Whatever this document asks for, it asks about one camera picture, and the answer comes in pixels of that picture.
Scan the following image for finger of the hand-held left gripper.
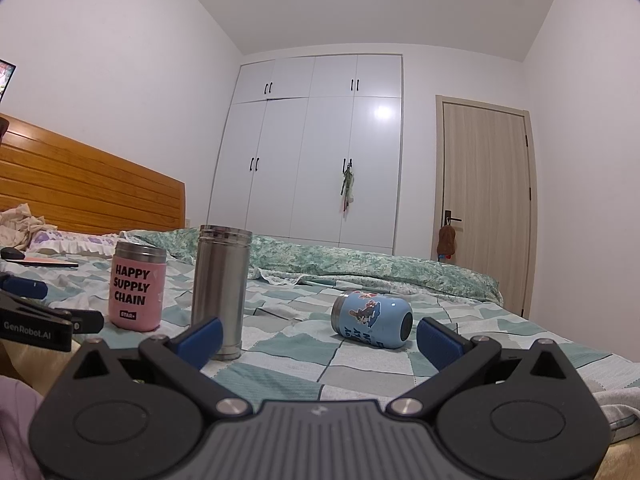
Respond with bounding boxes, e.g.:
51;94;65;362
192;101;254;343
0;272;49;301
52;308;105;335

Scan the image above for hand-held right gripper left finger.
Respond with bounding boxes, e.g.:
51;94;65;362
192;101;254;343
65;316;253;418

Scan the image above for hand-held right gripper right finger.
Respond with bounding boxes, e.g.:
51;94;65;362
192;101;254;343
387;316;576;418

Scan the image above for blue printed cup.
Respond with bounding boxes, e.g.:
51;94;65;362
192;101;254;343
331;290;414;351

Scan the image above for pink cup with steel rim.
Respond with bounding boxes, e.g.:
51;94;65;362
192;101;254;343
108;240;167;333

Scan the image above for red flat book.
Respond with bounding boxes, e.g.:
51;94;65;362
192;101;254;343
21;255;80;269

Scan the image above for stainless steel thermos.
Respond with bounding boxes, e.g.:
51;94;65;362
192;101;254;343
191;224;253;362

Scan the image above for beige crumpled clothes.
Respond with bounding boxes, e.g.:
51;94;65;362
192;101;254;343
0;203;62;249

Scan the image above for purple floral pillow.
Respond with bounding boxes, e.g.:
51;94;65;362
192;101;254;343
26;229;127;261

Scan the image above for lilac clothing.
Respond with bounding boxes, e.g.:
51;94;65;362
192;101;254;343
0;376;47;480

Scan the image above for brown hanging pouch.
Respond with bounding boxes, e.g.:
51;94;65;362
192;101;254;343
436;224;457;264

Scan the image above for green patterned quilt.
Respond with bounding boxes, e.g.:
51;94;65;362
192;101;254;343
121;227;504;307

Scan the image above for wooden headboard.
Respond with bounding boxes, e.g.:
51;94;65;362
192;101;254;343
0;114;186;237

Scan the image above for light wooden door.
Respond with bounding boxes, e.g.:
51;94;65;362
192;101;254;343
431;94;539;319

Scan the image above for green hanging trinket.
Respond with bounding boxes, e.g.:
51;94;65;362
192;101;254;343
339;158;357;212

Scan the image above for grey cloth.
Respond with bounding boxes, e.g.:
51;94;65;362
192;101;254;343
594;386;640;432

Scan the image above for white wardrobe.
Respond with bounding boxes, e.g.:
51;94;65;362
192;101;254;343
207;53;405;256

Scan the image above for wall poster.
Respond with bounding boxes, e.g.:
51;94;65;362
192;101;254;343
0;59;17;104

